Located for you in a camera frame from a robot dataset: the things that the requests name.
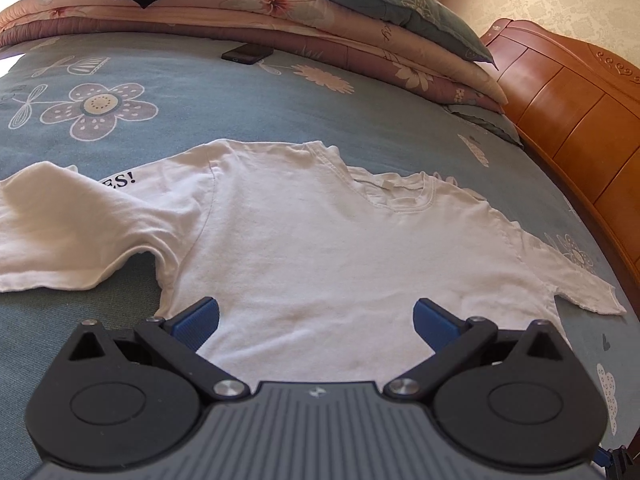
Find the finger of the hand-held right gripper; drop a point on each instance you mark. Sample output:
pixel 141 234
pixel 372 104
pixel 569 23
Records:
pixel 622 462

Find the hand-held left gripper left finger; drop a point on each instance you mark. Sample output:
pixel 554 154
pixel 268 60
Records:
pixel 197 322

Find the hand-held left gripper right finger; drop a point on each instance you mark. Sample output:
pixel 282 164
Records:
pixel 435 325

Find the white printed t-shirt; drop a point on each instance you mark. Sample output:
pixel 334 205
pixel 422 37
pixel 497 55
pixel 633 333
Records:
pixel 325 260

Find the small blue-grey pillow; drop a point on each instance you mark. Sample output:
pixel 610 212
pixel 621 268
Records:
pixel 485 120

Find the blue floral bed sheet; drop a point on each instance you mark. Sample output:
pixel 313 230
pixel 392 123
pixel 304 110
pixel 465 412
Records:
pixel 250 110

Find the wooden bed headboard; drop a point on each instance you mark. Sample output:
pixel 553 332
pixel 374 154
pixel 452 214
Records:
pixel 575 110

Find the black smartphone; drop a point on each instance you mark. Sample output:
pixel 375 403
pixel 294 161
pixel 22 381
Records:
pixel 247 53

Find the mauve floral folded quilt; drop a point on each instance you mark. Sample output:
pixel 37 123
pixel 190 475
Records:
pixel 175 35

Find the large blue-grey pillow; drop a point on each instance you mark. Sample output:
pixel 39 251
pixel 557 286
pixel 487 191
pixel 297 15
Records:
pixel 390 5

